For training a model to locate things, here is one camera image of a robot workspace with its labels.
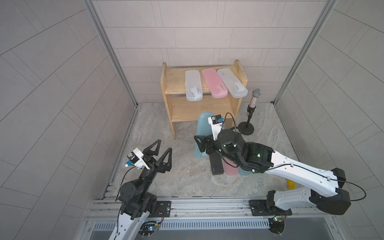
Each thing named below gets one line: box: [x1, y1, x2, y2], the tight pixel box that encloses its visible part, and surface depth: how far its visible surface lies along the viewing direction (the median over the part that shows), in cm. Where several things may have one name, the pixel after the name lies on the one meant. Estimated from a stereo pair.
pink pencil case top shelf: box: [202, 68, 228, 99], surface depth 70 cm
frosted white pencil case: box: [217, 68, 248, 99], surface depth 69 cm
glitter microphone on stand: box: [238, 88, 262, 136], surface depth 93 cm
